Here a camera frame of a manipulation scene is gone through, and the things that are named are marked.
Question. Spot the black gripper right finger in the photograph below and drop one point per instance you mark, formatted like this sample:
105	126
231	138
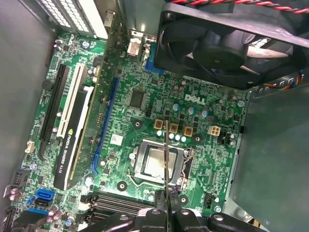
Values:
186	221

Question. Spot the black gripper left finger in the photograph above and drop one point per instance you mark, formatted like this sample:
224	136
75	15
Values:
152	221

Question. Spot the black RAM slot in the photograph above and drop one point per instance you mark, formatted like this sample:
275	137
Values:
120	199

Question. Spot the metal socket locking lever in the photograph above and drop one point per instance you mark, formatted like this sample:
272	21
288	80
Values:
190	166

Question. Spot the silver CPU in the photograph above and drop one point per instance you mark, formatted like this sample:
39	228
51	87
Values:
153	162

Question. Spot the metal CPU socket cover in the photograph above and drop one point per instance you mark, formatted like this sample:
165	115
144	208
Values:
139	162

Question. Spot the blue expansion slot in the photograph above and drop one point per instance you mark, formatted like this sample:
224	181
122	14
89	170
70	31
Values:
106	125

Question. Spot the grey power supply unit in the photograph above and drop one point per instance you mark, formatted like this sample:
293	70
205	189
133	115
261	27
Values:
272	157

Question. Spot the black Nvidia graphics card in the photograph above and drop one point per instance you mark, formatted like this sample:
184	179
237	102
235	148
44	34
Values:
65	157

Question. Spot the green motherboard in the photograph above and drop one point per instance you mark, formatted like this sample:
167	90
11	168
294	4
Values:
169	96

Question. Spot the white expansion slot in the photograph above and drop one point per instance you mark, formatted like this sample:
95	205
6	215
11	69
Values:
72	101

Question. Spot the black expansion slot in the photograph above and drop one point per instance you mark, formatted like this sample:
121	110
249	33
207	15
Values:
54	108

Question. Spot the black case fan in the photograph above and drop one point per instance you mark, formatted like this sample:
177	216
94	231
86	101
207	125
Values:
217	53

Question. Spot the black PC case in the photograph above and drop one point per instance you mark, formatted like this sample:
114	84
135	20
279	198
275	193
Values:
21	72

